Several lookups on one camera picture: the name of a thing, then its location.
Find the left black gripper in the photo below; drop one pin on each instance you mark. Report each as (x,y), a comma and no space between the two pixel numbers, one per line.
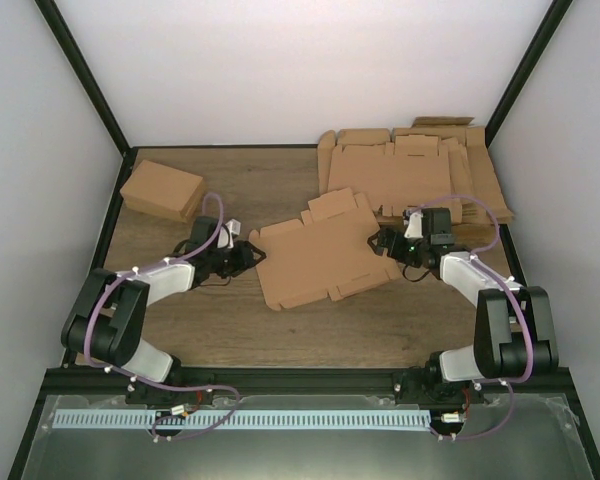
(245,259)

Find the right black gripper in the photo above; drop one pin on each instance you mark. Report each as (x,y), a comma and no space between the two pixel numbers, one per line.
(394,251)

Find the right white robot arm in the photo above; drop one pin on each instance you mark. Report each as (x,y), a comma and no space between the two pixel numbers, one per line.
(514,337)

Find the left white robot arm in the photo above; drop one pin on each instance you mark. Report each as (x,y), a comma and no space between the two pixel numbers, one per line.
(106,321)

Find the folded brown cardboard box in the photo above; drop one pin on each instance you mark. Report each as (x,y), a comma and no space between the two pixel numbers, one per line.
(162,191)

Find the stack of flat cardboard blanks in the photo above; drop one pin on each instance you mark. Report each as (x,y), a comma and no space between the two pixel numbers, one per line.
(441,161)

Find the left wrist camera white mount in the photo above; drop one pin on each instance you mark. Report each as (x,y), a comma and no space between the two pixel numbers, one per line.
(228,234)

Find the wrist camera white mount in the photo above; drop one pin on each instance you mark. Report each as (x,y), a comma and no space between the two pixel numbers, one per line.
(228,234)
(413,222)

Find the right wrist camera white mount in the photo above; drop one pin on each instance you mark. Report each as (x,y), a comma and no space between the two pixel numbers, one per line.
(413,222)

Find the light blue slotted cable duct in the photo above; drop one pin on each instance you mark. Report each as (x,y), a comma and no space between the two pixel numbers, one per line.
(111,419)

